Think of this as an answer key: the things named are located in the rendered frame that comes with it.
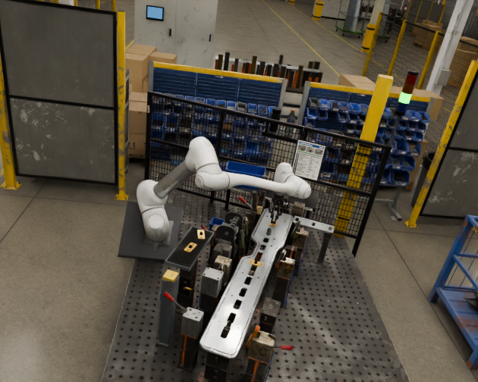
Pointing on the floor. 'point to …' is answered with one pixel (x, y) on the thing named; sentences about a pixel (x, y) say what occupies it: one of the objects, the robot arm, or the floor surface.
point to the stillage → (469, 296)
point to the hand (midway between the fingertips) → (274, 218)
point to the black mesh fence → (253, 161)
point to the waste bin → (422, 175)
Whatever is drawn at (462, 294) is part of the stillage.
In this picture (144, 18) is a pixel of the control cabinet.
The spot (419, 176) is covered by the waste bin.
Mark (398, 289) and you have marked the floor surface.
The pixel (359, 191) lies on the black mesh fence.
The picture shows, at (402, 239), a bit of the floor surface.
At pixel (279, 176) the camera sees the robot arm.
